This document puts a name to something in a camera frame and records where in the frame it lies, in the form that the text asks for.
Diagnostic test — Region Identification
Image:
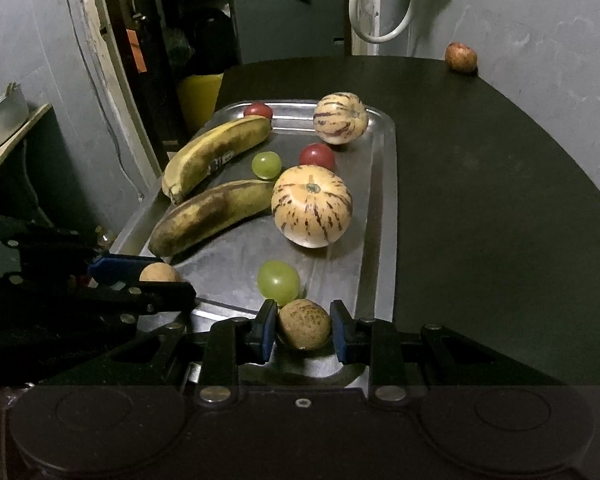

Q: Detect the yellow bin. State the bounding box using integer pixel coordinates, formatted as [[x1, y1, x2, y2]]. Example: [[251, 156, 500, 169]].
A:
[[178, 74, 223, 129]]

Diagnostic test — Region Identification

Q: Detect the metal tray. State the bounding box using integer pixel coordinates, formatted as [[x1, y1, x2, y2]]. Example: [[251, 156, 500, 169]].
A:
[[111, 100, 398, 387]]

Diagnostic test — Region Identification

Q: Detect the red apple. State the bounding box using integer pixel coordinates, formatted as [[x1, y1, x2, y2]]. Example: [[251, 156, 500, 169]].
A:
[[444, 41, 478, 73]]

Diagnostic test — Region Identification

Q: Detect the striped pepino melon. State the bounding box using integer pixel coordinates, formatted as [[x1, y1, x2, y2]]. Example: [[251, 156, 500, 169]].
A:
[[271, 165, 353, 249], [313, 92, 368, 145]]

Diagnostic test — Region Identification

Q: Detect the yellow banana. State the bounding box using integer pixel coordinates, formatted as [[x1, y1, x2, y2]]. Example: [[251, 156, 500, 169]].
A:
[[161, 115, 272, 205]]

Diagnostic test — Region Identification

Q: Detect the metal pot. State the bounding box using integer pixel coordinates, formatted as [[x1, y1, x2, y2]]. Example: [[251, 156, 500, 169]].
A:
[[0, 82, 30, 147]]

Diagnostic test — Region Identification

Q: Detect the green grape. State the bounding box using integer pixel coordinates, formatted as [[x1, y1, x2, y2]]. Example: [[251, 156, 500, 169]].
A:
[[257, 260, 301, 307], [251, 151, 283, 180]]

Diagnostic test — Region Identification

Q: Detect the white cable loop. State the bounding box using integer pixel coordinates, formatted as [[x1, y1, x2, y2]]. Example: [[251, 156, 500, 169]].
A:
[[348, 0, 414, 45]]

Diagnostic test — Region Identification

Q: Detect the spotted brown banana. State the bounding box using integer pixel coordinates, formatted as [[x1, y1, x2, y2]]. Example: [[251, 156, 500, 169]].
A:
[[148, 180, 274, 257]]

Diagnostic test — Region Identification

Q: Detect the striped pepino melon on tray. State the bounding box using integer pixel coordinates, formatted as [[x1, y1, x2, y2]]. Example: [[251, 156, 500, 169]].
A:
[[313, 92, 368, 145]]

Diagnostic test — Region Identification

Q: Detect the small brown round fruit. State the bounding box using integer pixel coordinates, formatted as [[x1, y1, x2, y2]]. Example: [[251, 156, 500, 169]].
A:
[[138, 262, 182, 283]]

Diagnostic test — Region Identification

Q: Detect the red tomato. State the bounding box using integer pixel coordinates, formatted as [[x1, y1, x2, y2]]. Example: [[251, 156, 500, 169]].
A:
[[242, 102, 273, 120], [299, 143, 336, 171]]

